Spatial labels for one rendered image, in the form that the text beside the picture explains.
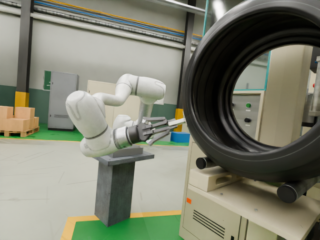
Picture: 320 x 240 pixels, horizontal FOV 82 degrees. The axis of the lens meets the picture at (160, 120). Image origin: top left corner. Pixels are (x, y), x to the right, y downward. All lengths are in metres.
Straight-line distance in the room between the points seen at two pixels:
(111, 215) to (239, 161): 1.47
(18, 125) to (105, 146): 5.29
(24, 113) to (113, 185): 4.91
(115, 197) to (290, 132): 1.45
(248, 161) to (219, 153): 0.10
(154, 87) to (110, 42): 8.01
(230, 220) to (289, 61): 1.05
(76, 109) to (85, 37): 8.56
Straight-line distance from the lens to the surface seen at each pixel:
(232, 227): 1.53
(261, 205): 0.76
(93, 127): 0.72
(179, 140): 6.49
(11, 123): 6.05
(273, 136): 0.99
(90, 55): 9.00
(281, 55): 1.03
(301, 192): 0.66
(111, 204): 1.85
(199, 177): 0.74
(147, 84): 1.20
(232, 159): 0.63
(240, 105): 1.42
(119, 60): 8.97
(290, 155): 0.57
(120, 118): 1.72
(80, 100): 0.69
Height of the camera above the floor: 1.09
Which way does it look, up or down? 3 degrees down
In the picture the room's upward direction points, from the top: 6 degrees clockwise
